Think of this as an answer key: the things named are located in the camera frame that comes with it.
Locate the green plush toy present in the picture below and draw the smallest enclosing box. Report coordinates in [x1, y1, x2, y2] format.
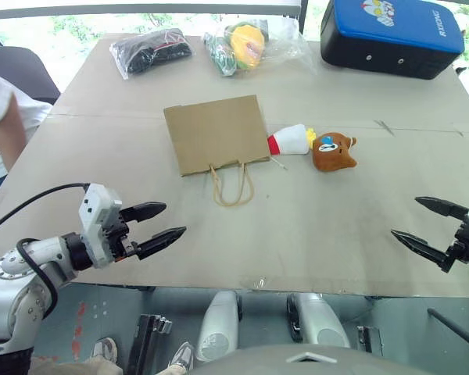
[204, 32, 238, 77]

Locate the brown paper bag with handles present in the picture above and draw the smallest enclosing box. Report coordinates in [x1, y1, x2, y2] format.
[163, 94, 272, 209]

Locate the person in white shirt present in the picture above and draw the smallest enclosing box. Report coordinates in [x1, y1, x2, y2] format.
[0, 69, 54, 209]

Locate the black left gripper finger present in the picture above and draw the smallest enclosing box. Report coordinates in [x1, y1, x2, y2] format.
[119, 201, 168, 225]
[134, 226, 188, 262]

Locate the dark office chair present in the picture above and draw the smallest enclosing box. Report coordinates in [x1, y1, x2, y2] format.
[0, 45, 62, 106]

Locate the brown plush toy animal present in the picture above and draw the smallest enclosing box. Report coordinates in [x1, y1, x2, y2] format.
[310, 132, 358, 173]

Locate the bagged black clothing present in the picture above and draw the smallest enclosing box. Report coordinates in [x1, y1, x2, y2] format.
[109, 27, 197, 81]

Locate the black rod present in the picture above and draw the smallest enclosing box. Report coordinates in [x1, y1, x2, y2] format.
[427, 308, 469, 355]

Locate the grey sneaker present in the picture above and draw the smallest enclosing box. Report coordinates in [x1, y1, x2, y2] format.
[167, 341, 195, 373]
[89, 337, 119, 365]

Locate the black table support bracket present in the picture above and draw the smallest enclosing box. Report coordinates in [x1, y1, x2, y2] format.
[125, 313, 174, 375]
[355, 325, 385, 357]

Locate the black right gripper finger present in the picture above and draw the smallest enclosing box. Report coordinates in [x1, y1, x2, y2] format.
[390, 229, 460, 274]
[414, 195, 469, 221]

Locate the grey robot torso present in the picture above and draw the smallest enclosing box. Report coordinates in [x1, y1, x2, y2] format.
[186, 343, 416, 375]

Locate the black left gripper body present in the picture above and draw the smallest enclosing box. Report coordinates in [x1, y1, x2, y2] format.
[107, 212, 139, 263]

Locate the clear plastic bag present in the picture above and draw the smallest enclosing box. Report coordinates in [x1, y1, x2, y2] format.
[202, 16, 318, 79]

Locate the yellow burger plush toy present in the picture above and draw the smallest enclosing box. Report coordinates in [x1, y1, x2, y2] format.
[224, 23, 267, 72]

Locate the silver right robot leg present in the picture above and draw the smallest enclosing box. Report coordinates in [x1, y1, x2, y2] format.
[286, 292, 352, 352]

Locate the blue and black hard case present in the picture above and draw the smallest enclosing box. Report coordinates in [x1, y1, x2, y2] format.
[320, 0, 466, 81]

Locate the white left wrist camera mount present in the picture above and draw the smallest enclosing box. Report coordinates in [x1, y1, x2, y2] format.
[78, 183, 124, 270]

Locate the beige trousers leg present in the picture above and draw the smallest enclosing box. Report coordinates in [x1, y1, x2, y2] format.
[28, 355, 123, 375]

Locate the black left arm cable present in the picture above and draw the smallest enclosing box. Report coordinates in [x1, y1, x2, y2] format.
[0, 182, 92, 320]

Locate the silver left robot leg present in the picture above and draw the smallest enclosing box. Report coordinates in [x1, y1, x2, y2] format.
[195, 290, 242, 363]

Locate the silver robot leg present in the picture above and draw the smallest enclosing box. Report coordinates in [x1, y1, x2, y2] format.
[195, 290, 242, 363]
[286, 292, 352, 352]

